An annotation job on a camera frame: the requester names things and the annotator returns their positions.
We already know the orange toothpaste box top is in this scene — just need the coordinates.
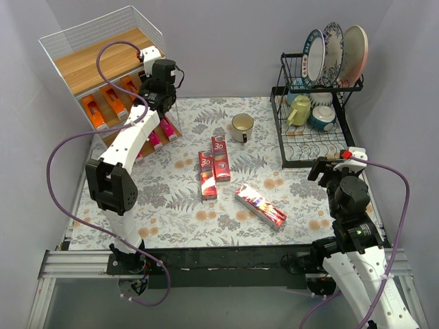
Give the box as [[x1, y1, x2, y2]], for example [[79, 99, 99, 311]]
[[120, 75, 138, 95]]

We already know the orange toothpaste box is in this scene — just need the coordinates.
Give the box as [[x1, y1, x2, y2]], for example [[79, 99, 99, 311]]
[[120, 75, 138, 95], [81, 95, 108, 130], [100, 84, 128, 120], [138, 71, 146, 83]]

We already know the red 3D toothpaste box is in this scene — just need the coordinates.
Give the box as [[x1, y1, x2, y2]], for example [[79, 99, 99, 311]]
[[235, 184, 287, 231], [211, 135, 231, 182], [198, 151, 218, 201]]

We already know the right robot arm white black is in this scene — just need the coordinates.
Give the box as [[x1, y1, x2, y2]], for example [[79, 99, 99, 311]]
[[308, 147, 419, 328]]

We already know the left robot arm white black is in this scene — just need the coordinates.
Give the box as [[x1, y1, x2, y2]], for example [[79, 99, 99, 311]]
[[85, 59, 178, 274]]

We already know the teal white bowl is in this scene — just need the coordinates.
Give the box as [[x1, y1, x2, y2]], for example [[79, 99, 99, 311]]
[[308, 106, 336, 132]]

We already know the yellow green mug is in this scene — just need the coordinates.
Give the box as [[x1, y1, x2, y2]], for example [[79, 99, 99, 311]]
[[287, 95, 311, 126]]

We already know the white blue patterned bowl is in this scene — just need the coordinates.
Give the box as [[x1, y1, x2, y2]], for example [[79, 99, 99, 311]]
[[308, 92, 333, 108]]

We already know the light blue cup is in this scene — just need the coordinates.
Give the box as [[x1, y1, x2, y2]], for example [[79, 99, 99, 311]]
[[286, 77, 306, 106]]

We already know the floral table mat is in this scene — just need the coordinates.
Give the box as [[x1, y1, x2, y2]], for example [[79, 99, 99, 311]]
[[68, 96, 385, 250]]

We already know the white plate blue rim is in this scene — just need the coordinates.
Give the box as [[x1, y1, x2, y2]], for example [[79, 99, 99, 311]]
[[301, 29, 325, 88]]

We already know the blue floral plate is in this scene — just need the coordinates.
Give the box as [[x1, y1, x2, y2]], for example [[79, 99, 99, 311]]
[[322, 22, 344, 86]]

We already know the cream pink plate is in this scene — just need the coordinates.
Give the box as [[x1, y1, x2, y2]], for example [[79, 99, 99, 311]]
[[337, 25, 368, 88]]

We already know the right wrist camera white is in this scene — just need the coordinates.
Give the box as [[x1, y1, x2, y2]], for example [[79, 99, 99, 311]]
[[333, 147, 368, 173]]

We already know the black wire dish rack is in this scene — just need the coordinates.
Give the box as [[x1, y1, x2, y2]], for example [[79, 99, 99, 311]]
[[270, 53, 364, 168]]

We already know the white wire wooden shelf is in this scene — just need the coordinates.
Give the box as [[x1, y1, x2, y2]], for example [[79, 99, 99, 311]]
[[40, 5, 181, 157]]

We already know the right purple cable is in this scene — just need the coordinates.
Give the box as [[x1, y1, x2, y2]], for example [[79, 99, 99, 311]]
[[298, 150, 411, 329]]

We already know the purple cable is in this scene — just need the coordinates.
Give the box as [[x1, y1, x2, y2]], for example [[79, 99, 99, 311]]
[[298, 150, 411, 329], [46, 40, 171, 307]]

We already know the cream mug black handle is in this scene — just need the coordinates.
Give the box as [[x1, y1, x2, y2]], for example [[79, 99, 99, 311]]
[[231, 113, 254, 143]]

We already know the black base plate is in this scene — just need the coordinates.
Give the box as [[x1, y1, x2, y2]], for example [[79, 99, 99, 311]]
[[106, 245, 337, 291]]

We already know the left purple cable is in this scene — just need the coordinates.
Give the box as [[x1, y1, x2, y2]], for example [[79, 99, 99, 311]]
[[46, 40, 171, 307]]

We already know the aluminium frame rail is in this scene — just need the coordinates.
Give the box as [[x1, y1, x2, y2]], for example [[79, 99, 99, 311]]
[[27, 249, 429, 329]]

